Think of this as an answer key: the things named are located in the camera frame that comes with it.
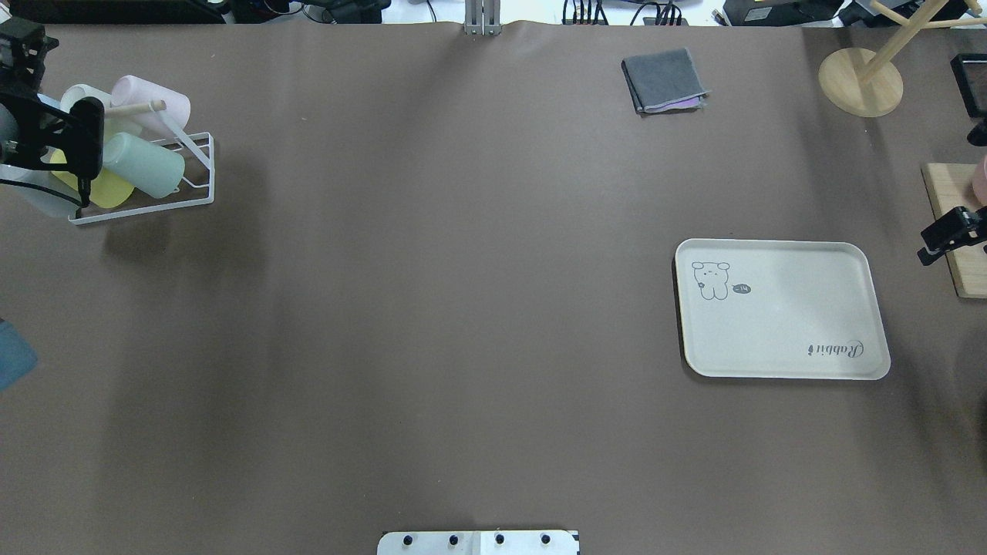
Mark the grey folded cloth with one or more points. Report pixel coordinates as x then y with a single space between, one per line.
664 81

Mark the wooden mug tree stand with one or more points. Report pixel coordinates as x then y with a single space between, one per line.
865 83

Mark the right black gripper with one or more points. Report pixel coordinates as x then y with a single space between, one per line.
950 230

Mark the pink bowl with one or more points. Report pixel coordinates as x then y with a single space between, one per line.
979 181

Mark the white mounting base plate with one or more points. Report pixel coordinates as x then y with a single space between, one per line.
480 542

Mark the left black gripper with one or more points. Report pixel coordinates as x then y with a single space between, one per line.
21 40

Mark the white wire cup rack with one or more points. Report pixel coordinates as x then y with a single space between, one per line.
198 185

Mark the aluminium frame post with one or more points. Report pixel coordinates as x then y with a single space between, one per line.
482 17

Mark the wooden cutting board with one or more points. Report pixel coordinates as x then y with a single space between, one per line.
957 195

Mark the green plastic cup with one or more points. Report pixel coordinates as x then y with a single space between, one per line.
155 170

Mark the cream rabbit tray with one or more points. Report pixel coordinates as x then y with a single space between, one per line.
779 309

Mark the black glass rack tray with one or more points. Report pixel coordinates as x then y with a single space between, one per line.
969 70

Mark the yellow plastic cup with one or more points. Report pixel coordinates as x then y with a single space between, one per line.
108 190

